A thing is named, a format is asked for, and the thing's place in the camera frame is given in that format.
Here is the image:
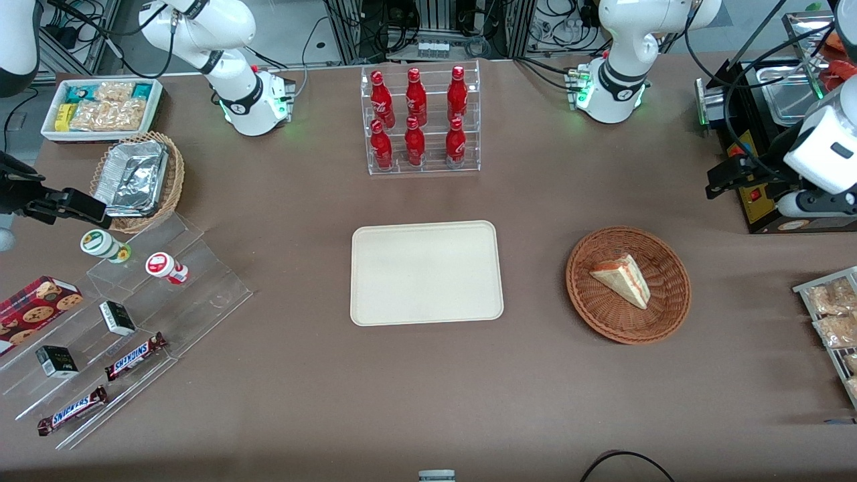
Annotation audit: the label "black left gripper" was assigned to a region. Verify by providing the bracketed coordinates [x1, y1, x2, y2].
[706, 153, 797, 202]

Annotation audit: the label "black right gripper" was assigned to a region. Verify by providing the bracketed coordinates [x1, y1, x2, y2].
[0, 153, 112, 230]

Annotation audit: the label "light tan wicker basket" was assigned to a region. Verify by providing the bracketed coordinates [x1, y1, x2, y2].
[90, 131, 186, 234]

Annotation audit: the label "triangular wrapped sandwich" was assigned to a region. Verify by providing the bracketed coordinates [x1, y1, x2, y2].
[589, 254, 651, 311]

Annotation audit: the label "tray of packaged pastries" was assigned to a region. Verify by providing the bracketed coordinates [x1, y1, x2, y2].
[792, 266, 857, 410]

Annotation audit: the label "dark brown round wicker basket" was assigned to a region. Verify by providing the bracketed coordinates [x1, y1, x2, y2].
[566, 226, 692, 345]

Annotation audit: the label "beige rectangular serving tray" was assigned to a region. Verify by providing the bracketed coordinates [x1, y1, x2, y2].
[351, 220, 505, 327]

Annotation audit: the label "green lid yogurt cup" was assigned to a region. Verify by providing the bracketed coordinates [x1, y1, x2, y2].
[80, 229, 132, 264]

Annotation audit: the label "stacked aluminium foil containers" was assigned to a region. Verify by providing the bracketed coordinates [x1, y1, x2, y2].
[93, 140, 169, 219]

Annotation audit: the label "clear cracker bag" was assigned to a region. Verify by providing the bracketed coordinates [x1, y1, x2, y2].
[96, 81, 135, 103]
[69, 98, 147, 133]

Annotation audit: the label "red lid yogurt cup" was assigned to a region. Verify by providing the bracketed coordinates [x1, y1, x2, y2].
[145, 252, 190, 286]

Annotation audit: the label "red tartan cookie box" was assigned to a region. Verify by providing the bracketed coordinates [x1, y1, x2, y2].
[0, 275, 84, 357]

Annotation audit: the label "small black carton box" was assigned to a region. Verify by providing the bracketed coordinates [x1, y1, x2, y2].
[35, 345, 80, 380]
[98, 301, 137, 337]

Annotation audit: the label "white rectangular snack bin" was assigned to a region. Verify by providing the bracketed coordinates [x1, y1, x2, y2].
[41, 78, 164, 144]

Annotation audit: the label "clear acrylic step stand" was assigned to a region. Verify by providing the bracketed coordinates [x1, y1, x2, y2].
[0, 212, 254, 451]

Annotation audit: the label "Snickers chocolate bar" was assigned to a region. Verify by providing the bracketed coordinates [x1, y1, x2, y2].
[104, 331, 169, 383]
[36, 385, 109, 437]

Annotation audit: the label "red cola bottle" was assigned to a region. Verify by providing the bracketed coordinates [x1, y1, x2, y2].
[445, 117, 467, 169]
[405, 68, 429, 127]
[370, 119, 394, 171]
[404, 116, 427, 168]
[447, 66, 469, 123]
[370, 70, 396, 129]

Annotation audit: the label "clear acrylic bottle rack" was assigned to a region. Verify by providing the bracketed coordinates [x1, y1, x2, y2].
[360, 60, 482, 177]

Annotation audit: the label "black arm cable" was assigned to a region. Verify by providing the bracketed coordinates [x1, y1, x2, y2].
[683, 0, 846, 176]

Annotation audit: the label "metal wire fryer basket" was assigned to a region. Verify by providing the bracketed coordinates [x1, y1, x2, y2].
[781, 9, 839, 101]

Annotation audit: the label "black looped cable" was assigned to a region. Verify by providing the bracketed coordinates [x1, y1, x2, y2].
[578, 450, 678, 482]

